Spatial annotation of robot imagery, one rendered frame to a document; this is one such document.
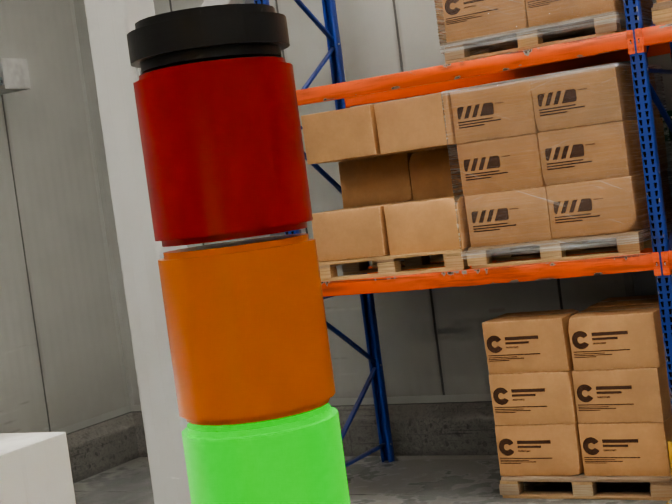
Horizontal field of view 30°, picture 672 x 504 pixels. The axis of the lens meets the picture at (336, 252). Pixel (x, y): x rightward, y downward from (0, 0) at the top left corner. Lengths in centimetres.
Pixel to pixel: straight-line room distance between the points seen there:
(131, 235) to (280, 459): 260
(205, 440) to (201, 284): 5
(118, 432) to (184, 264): 1146
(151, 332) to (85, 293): 881
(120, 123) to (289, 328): 260
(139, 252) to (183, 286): 258
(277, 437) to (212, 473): 2
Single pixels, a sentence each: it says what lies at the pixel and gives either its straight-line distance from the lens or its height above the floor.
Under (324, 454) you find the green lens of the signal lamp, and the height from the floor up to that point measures 220.
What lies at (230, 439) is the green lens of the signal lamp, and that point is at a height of 221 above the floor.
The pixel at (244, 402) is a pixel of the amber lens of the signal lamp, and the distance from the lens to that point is 38.
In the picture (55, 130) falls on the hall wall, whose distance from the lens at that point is 1171.
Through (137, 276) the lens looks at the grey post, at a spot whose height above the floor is 213.
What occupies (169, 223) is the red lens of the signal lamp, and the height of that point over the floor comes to 228.
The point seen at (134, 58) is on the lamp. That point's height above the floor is 233.
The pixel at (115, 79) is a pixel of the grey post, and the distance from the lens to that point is 297.
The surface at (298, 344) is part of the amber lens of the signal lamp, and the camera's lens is 38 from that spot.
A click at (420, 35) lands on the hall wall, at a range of 1021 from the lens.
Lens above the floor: 228
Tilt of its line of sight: 3 degrees down
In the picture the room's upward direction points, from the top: 7 degrees counter-clockwise
